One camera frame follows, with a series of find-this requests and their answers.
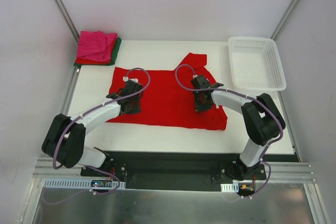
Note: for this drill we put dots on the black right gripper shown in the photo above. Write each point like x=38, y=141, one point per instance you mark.
x=200, y=102

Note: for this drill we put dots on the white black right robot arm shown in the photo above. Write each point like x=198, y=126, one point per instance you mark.
x=263, y=121

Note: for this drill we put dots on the aluminium frame post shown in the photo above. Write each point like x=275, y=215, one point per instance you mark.
x=284, y=19
x=68, y=21

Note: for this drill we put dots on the white slotted cable duct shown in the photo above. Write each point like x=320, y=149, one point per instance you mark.
x=68, y=183

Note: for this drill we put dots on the folded pink t shirt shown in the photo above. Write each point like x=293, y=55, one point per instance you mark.
x=86, y=36

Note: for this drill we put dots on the aluminium frame post right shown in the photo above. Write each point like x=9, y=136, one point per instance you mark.
x=284, y=19

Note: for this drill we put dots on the aluminium frame post left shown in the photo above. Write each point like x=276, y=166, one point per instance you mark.
x=68, y=21

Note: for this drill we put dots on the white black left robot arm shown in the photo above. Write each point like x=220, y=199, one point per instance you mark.
x=65, y=139

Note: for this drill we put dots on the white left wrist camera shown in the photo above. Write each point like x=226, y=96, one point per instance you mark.
x=126, y=79

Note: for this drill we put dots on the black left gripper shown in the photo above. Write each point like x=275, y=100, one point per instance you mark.
x=132, y=105

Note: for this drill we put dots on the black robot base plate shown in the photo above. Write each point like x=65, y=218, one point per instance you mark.
x=180, y=171

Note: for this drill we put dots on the folded green t shirt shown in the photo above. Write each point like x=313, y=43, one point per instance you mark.
x=114, y=54

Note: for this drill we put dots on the white perforated plastic basket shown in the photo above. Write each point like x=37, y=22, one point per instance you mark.
x=255, y=65

